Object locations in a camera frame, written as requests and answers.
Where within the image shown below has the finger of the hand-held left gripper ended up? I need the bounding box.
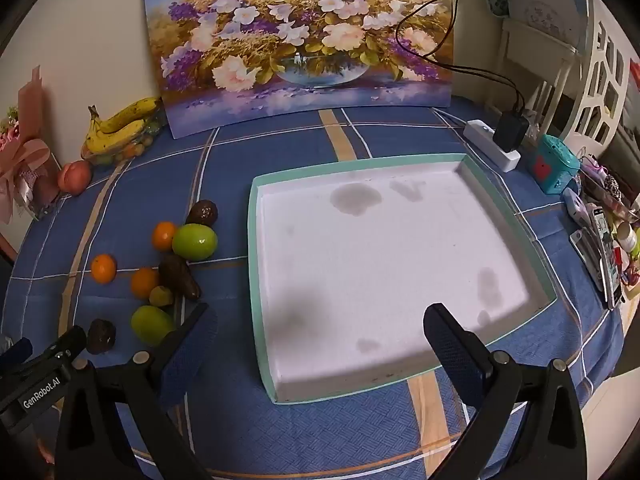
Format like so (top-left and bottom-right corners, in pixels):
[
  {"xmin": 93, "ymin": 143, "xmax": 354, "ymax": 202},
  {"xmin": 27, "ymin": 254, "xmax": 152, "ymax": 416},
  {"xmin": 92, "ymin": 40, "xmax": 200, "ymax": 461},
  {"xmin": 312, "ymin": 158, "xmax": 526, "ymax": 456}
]
[{"xmin": 30, "ymin": 325, "xmax": 89, "ymax": 367}]

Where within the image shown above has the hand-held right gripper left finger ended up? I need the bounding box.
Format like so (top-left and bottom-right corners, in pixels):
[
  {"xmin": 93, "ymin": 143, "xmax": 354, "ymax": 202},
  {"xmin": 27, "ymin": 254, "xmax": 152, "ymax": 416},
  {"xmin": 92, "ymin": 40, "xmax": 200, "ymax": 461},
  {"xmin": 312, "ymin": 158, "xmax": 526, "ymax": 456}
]
[{"xmin": 55, "ymin": 302, "xmax": 221, "ymax": 480}]

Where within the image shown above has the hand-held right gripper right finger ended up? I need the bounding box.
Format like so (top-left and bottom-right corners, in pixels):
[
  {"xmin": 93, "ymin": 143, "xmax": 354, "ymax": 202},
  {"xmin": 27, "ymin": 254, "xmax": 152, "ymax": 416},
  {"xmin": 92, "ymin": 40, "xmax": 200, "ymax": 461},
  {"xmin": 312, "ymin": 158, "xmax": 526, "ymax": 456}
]
[{"xmin": 422, "ymin": 302, "xmax": 588, "ymax": 480}]

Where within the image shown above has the orange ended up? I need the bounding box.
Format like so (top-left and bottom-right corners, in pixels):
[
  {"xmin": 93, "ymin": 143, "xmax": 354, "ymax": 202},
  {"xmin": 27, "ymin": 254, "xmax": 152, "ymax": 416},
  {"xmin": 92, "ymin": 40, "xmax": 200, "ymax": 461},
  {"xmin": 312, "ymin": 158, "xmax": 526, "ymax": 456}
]
[
  {"xmin": 130, "ymin": 267, "xmax": 161, "ymax": 300},
  {"xmin": 91, "ymin": 254, "xmax": 118, "ymax": 285},
  {"xmin": 152, "ymin": 221, "xmax": 179, "ymax": 252}
]

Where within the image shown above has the green round fruit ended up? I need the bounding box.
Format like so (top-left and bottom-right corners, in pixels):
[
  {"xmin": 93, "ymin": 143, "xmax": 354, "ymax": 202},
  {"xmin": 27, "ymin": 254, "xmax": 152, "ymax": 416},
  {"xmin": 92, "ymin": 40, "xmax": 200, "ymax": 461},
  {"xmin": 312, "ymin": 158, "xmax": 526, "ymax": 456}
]
[
  {"xmin": 131, "ymin": 305, "xmax": 176, "ymax": 346},
  {"xmin": 172, "ymin": 223, "xmax": 218, "ymax": 262}
]

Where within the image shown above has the white tray with teal rim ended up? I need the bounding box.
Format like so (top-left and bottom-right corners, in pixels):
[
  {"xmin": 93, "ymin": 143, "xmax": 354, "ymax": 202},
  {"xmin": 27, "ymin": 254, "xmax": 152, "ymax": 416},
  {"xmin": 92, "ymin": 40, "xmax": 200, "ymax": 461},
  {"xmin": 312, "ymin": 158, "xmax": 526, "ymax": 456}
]
[{"xmin": 248, "ymin": 153, "xmax": 558, "ymax": 405}]

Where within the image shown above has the dark brown passion fruit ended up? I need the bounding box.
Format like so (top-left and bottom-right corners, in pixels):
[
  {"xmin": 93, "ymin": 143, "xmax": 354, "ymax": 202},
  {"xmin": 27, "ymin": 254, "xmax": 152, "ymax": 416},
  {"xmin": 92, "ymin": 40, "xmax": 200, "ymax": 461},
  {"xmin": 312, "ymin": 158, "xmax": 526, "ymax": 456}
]
[
  {"xmin": 186, "ymin": 200, "xmax": 219, "ymax": 228},
  {"xmin": 87, "ymin": 319, "xmax": 117, "ymax": 355}
]

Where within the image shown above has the dark avocado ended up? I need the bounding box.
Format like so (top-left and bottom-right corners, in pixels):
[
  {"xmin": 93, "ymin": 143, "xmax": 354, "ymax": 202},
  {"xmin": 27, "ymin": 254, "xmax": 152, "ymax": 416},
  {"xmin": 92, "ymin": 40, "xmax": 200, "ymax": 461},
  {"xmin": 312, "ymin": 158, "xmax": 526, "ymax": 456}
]
[{"xmin": 159, "ymin": 254, "xmax": 202, "ymax": 301}]

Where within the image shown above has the red apple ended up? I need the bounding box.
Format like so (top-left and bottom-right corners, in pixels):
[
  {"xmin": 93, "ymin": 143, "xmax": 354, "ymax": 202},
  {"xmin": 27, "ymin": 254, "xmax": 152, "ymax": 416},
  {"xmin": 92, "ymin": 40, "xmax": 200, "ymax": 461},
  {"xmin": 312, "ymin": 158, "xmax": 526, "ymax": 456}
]
[{"xmin": 57, "ymin": 160, "xmax": 93, "ymax": 196}]

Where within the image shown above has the clear phone case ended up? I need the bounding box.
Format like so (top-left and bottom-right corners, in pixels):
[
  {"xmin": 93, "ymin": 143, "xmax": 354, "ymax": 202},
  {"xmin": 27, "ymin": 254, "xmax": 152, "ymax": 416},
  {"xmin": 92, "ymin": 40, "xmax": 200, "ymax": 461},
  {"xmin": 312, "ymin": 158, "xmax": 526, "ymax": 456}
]
[{"xmin": 570, "ymin": 227, "xmax": 608, "ymax": 293}]

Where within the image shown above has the blue plaid tablecloth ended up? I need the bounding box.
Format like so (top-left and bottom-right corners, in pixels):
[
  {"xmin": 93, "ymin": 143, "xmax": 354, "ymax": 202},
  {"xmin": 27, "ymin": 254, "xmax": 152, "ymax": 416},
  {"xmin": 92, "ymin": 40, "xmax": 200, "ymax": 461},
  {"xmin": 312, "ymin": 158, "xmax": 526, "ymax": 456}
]
[{"xmin": 0, "ymin": 94, "xmax": 633, "ymax": 480}]

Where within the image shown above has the white handheld device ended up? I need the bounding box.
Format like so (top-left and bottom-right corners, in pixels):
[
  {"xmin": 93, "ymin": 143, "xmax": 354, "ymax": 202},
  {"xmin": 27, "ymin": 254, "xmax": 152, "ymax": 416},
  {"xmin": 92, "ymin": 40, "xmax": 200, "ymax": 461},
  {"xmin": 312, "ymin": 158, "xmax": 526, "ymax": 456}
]
[{"xmin": 562, "ymin": 187, "xmax": 593, "ymax": 228}]

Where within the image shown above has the pile of small jujubes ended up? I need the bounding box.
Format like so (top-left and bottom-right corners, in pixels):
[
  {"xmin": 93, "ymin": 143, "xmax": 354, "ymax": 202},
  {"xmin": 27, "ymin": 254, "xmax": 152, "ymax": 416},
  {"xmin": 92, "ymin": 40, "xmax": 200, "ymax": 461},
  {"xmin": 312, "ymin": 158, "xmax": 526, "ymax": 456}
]
[{"xmin": 95, "ymin": 119, "xmax": 167, "ymax": 166}]

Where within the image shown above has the yellow banana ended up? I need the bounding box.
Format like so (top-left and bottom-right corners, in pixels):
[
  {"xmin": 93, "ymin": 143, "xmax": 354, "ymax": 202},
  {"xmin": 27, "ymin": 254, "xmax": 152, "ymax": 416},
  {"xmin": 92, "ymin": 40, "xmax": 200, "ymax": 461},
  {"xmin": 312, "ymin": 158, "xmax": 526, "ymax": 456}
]
[
  {"xmin": 89, "ymin": 96, "xmax": 163, "ymax": 135},
  {"xmin": 81, "ymin": 119, "xmax": 147, "ymax": 157}
]

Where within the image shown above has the teal box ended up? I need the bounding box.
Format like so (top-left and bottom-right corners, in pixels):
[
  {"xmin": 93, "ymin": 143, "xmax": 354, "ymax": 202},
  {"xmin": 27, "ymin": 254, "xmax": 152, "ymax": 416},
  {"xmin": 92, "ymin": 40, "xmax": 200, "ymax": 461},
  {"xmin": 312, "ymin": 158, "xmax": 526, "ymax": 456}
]
[{"xmin": 530, "ymin": 134, "xmax": 581, "ymax": 195}]

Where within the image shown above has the white power strip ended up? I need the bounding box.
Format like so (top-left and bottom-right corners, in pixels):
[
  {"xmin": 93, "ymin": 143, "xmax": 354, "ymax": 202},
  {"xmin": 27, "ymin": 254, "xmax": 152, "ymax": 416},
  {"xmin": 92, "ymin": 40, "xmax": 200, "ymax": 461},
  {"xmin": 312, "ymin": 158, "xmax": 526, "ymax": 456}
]
[{"xmin": 463, "ymin": 119, "xmax": 522, "ymax": 173}]

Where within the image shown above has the clear plastic container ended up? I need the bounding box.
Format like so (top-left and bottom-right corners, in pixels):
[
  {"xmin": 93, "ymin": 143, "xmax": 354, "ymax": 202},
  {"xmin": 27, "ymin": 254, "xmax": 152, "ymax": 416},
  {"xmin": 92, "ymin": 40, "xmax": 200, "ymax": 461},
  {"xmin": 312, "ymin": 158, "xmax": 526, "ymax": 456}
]
[{"xmin": 82, "ymin": 109, "xmax": 169, "ymax": 167}]

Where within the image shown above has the black charger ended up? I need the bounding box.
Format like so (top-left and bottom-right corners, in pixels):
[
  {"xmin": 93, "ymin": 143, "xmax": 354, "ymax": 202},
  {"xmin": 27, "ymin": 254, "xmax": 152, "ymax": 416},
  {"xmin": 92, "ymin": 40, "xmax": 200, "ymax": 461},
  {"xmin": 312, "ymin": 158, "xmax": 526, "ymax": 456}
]
[{"xmin": 493, "ymin": 110, "xmax": 531, "ymax": 152}]

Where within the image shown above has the white lattice screen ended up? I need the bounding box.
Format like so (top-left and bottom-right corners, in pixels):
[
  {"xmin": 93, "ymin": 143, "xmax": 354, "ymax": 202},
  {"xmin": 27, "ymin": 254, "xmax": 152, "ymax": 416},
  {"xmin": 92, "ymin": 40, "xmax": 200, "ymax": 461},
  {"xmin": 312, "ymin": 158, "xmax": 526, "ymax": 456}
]
[{"xmin": 565, "ymin": 15, "xmax": 635, "ymax": 161}]

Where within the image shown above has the flower painting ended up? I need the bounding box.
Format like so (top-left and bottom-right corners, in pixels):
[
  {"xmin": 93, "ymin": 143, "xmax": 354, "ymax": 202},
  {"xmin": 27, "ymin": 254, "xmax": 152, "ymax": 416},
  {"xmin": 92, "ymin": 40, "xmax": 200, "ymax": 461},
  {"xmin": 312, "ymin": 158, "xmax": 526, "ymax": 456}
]
[{"xmin": 141, "ymin": 0, "xmax": 456, "ymax": 140}]

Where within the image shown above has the cluttered white side shelf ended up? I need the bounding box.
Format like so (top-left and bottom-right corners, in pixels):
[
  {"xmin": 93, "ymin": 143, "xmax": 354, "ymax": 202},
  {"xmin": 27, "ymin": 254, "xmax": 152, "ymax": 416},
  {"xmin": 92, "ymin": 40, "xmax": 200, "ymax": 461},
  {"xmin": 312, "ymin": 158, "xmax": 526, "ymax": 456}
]
[{"xmin": 482, "ymin": 0, "xmax": 591, "ymax": 128}]

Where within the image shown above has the black charger cable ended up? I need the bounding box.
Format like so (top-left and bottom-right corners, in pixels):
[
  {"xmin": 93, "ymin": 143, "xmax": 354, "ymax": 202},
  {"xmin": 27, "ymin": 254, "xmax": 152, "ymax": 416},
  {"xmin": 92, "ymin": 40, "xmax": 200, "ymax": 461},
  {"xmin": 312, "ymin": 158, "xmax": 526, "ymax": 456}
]
[{"xmin": 395, "ymin": 0, "xmax": 527, "ymax": 117}]

